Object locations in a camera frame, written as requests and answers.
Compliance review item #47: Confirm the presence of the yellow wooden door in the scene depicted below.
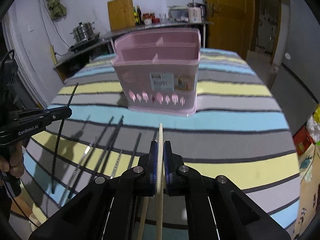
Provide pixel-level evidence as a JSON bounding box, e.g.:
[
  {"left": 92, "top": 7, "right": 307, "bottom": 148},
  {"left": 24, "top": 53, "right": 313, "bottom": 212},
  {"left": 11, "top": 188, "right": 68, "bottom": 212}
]
[{"left": 207, "top": 0, "right": 253, "bottom": 59}]

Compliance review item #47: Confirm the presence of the striped tablecloth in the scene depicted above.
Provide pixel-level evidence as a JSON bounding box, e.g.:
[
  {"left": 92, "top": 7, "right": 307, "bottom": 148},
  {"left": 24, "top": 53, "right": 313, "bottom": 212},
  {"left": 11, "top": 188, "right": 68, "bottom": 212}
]
[{"left": 22, "top": 49, "right": 300, "bottom": 233}]

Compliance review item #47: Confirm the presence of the stainless steel steamer pot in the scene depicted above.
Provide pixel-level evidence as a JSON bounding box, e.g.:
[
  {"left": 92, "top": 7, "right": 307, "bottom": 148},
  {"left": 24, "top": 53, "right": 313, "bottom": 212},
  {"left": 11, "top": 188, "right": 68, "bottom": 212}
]
[{"left": 71, "top": 22, "right": 95, "bottom": 42}]

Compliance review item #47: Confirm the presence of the induction cooker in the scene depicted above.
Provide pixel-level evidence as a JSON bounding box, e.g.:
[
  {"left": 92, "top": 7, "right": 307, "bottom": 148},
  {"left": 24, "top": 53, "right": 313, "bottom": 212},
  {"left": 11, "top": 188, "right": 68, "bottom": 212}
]
[{"left": 68, "top": 33, "right": 100, "bottom": 52}]

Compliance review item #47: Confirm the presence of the wooden cutting board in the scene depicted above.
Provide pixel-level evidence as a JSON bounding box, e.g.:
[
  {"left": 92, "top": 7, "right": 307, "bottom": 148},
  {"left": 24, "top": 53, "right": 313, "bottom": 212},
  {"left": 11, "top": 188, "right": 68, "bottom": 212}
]
[{"left": 107, "top": 0, "right": 136, "bottom": 31}]

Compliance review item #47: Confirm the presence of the dark sauce bottle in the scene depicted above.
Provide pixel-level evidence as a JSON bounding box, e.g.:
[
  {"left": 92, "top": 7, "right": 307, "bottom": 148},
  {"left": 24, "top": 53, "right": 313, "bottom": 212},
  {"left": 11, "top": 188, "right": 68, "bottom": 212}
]
[{"left": 137, "top": 6, "right": 143, "bottom": 25}]

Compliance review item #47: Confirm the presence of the pink plastic utensil holder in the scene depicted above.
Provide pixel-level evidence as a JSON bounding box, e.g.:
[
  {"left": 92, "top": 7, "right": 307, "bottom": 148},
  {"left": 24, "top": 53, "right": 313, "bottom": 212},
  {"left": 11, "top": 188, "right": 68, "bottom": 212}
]
[{"left": 111, "top": 28, "right": 201, "bottom": 116}]

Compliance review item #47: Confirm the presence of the left hand of person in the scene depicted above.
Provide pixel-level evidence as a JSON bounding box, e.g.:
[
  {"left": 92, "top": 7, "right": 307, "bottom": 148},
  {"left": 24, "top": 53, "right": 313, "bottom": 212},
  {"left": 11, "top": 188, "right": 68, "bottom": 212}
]
[{"left": 1, "top": 141, "right": 24, "bottom": 178}]

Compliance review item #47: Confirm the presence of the light wooden chopstick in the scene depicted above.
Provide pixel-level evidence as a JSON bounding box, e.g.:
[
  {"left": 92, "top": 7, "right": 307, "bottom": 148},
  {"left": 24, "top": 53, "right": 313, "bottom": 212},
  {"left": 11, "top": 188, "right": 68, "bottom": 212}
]
[
  {"left": 137, "top": 197, "right": 149, "bottom": 240},
  {"left": 156, "top": 124, "right": 164, "bottom": 240}
]

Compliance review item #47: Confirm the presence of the black chopstick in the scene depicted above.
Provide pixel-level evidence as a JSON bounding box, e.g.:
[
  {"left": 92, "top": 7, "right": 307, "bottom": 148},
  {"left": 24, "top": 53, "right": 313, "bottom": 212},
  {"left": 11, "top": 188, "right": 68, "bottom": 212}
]
[
  {"left": 127, "top": 132, "right": 142, "bottom": 169},
  {"left": 67, "top": 116, "right": 114, "bottom": 201},
  {"left": 90, "top": 115, "right": 124, "bottom": 181},
  {"left": 51, "top": 82, "right": 79, "bottom": 195}
]

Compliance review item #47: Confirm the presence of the silver metal chopstick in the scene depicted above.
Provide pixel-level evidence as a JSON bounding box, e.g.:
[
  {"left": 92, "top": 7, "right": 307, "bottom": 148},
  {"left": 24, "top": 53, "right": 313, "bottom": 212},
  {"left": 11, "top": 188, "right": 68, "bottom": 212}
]
[
  {"left": 59, "top": 137, "right": 97, "bottom": 207},
  {"left": 110, "top": 149, "right": 123, "bottom": 179}
]

